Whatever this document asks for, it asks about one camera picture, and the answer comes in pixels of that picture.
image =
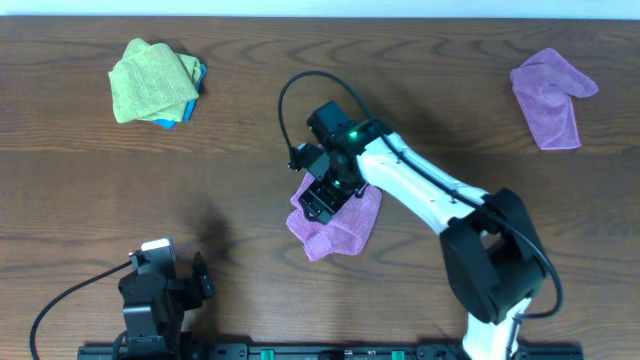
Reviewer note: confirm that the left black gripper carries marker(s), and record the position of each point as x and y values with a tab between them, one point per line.
196	285

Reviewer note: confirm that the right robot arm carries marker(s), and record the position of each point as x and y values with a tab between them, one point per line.
494	260

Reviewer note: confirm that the green folded cloth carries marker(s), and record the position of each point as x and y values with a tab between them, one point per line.
151	82

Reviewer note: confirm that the blue folded cloth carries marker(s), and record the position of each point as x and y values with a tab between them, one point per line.
189	106

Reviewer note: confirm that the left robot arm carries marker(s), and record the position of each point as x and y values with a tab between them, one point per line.
155	302

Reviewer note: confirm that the purple cloth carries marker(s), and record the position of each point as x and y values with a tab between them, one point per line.
346	234
544	87

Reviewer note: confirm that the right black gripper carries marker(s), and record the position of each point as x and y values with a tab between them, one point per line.
313	200

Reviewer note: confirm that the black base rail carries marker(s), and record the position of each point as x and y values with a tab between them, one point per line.
430	351

